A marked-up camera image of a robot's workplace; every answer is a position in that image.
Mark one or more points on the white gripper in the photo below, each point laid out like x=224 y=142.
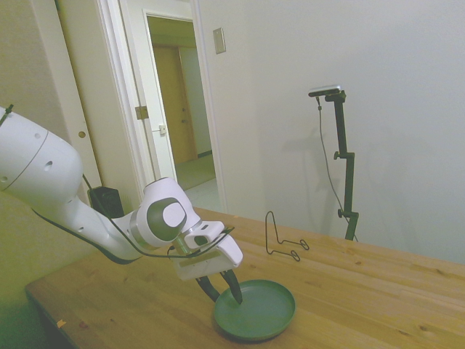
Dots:
x=218 y=267

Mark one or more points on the dark teal round plate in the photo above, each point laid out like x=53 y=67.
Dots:
x=261 y=312

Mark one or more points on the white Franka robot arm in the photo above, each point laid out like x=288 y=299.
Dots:
x=36 y=160

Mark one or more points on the white door latch plate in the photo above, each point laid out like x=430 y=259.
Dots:
x=162 y=129

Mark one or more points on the white open door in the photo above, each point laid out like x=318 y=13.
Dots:
x=161 y=163

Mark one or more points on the black box speaker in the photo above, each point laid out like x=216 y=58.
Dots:
x=109 y=201

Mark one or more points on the small orange tape piece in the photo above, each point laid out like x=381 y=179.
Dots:
x=61 y=323

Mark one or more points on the brown wooden hallway door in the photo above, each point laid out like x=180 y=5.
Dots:
x=174 y=109

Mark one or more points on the brass door hinge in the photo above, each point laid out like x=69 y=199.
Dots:
x=141 y=112

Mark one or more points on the white door with knob hole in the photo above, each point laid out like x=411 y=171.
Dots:
x=80 y=91

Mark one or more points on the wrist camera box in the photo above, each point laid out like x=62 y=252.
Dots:
x=200 y=260

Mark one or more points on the black jointed camera stand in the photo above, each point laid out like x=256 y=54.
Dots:
x=349 y=181

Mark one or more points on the white door frame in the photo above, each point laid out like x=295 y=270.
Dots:
x=209 y=109

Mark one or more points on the silver exterior camera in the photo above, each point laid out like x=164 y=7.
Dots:
x=325 y=90

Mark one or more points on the beige wall switch plate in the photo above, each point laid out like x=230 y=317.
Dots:
x=218 y=40

